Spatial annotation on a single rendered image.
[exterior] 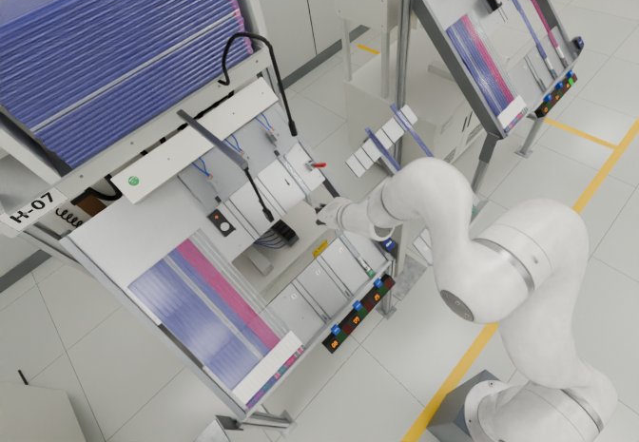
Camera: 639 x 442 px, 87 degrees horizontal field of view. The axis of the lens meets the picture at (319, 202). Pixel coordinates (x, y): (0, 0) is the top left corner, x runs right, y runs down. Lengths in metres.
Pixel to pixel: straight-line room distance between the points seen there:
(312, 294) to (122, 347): 1.46
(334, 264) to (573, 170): 1.91
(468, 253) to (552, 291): 0.16
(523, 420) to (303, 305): 0.65
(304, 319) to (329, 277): 0.16
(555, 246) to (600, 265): 1.83
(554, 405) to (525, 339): 0.21
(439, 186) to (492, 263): 0.13
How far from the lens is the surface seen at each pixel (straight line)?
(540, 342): 0.62
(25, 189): 0.94
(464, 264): 0.47
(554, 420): 0.80
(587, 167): 2.75
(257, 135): 1.03
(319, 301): 1.16
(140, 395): 2.23
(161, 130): 0.96
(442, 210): 0.51
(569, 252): 0.56
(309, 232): 1.45
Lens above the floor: 1.86
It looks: 54 degrees down
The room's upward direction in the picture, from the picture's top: 14 degrees counter-clockwise
